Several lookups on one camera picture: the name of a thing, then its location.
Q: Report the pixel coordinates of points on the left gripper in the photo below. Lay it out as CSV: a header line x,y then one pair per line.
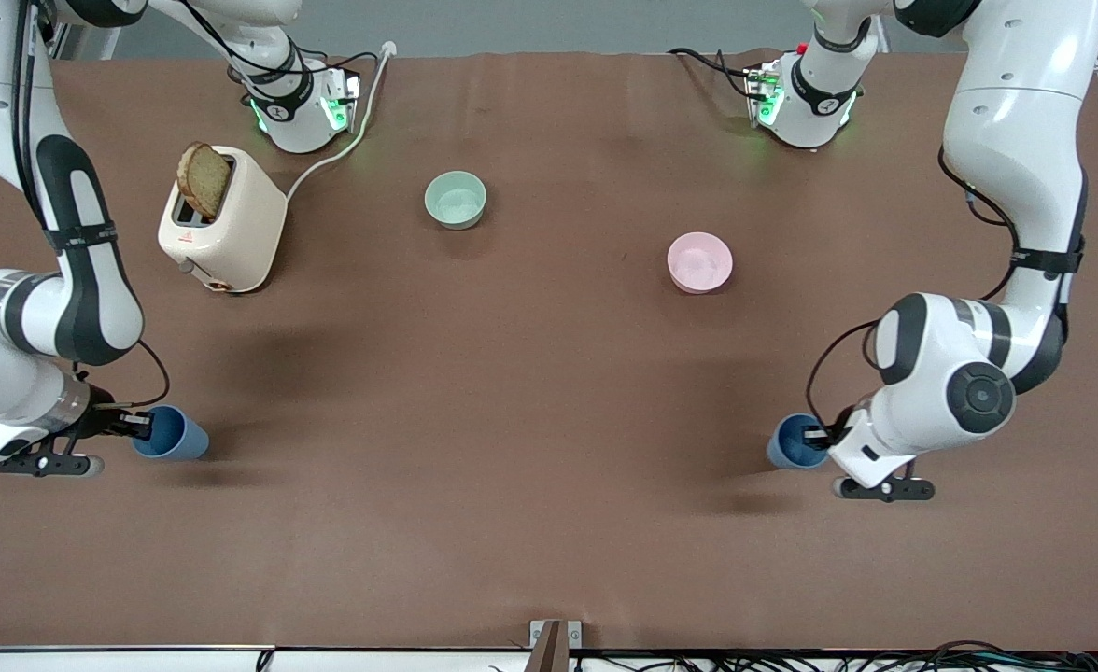
x,y
837,429

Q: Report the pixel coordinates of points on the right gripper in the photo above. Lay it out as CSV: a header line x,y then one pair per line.
x,y
106,422

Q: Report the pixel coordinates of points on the blue plastic cup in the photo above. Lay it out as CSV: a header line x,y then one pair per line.
x,y
180,439
790,448

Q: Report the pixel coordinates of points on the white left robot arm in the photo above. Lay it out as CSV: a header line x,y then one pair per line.
x,y
1016,140

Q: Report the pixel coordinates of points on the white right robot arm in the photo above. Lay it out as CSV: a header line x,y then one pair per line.
x,y
73,261

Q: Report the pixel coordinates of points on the pink bowl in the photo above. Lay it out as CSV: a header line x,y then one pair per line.
x,y
699,263

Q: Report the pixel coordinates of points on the cream toaster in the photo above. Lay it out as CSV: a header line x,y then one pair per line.
x,y
232,233

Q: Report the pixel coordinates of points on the brown bread slice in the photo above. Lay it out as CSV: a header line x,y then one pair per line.
x,y
204,182

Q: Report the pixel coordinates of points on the green bowl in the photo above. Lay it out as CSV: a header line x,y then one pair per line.
x,y
456,201

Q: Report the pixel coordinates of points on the grey metal table bracket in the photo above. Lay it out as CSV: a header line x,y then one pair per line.
x,y
541,635

